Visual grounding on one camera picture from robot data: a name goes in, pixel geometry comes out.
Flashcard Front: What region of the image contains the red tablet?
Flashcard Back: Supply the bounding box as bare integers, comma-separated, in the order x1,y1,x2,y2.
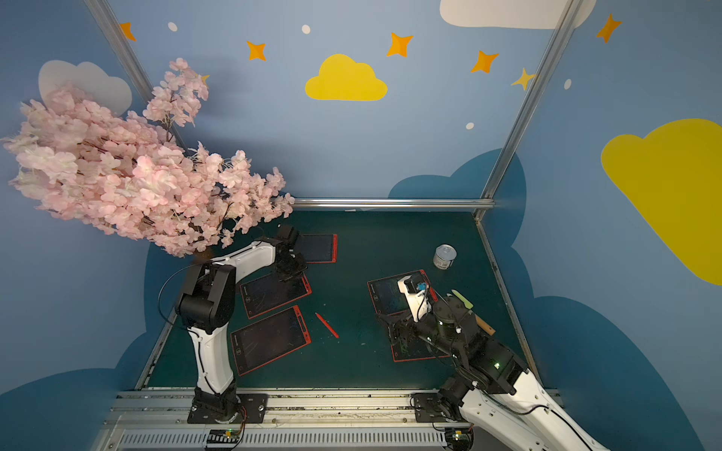
388,322,447,363
231,306,311,376
367,270,437,315
238,272,312,319
294,234,338,264

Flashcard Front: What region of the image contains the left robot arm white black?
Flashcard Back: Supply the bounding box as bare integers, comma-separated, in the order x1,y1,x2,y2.
175,225,306,424

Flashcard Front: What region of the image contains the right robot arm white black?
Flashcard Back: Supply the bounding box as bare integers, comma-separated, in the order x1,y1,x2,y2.
381,296,603,450

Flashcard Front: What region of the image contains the silver tin can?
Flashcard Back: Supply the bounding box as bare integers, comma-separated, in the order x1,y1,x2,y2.
432,244,457,271

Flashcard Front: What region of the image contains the right circuit board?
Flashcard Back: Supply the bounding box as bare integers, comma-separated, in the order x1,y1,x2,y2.
444,428,474,451

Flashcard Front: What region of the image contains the circuit board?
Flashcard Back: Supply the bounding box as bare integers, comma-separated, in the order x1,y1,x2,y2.
444,428,474,451
203,428,244,450

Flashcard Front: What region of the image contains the pink cherry blossom tree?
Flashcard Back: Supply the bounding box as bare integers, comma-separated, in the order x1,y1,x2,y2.
4,59,294,257

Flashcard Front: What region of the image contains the left circuit board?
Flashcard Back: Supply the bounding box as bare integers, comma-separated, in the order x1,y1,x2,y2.
203,428,244,450

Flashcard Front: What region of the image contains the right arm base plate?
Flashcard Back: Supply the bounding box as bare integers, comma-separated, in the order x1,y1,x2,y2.
410,392,466,423

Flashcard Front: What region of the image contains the green garden fork wooden handle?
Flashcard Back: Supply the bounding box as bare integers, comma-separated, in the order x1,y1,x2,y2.
451,289,496,336

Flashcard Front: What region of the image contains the aluminium back rail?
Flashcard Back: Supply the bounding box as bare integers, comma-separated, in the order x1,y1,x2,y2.
293,198,494,210

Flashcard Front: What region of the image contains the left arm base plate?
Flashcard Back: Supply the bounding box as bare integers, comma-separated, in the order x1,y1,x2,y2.
187,394,268,425

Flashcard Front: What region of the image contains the aluminium rail frame front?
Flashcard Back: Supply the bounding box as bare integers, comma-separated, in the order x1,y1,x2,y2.
92,389,482,450

